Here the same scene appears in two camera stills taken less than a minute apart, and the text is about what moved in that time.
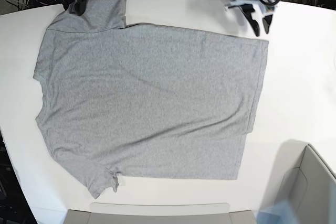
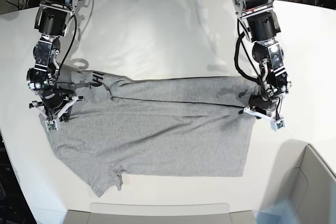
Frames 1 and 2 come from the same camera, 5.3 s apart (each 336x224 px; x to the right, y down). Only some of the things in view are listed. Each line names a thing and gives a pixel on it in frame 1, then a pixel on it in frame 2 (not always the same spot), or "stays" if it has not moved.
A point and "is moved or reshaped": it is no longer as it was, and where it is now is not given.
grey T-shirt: [144, 100] is moved or reshaped
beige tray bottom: [160, 213] stays
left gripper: [256, 8] to [260, 107]
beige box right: [306, 184] stays
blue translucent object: [282, 213] stays
